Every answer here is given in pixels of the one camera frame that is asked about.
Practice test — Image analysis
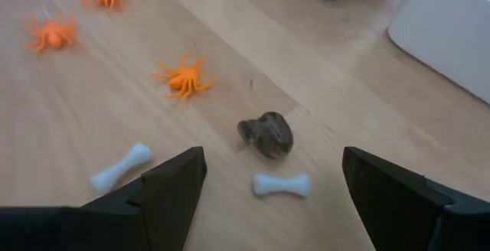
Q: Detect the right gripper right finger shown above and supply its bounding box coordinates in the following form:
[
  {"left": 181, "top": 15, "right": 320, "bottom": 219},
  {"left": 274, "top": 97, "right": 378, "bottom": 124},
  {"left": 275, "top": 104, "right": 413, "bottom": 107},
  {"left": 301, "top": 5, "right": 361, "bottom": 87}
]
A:
[{"left": 341, "top": 145, "right": 490, "bottom": 251}]

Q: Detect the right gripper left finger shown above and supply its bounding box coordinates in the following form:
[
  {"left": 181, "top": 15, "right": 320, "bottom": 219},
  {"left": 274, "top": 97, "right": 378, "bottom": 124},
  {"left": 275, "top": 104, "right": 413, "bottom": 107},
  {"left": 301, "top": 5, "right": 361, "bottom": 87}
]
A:
[{"left": 0, "top": 145, "right": 208, "bottom": 251}]

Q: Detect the white plastic bone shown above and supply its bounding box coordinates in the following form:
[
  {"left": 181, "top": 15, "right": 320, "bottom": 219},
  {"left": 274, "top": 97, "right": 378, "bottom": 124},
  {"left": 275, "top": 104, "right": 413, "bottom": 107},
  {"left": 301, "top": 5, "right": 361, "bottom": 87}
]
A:
[
  {"left": 252, "top": 172, "right": 312, "bottom": 198},
  {"left": 90, "top": 142, "right": 153, "bottom": 195}
]

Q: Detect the white plastic bin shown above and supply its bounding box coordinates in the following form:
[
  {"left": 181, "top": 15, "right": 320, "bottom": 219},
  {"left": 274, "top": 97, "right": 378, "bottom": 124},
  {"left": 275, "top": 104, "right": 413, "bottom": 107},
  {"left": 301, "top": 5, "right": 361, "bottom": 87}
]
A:
[{"left": 387, "top": 0, "right": 490, "bottom": 105}]

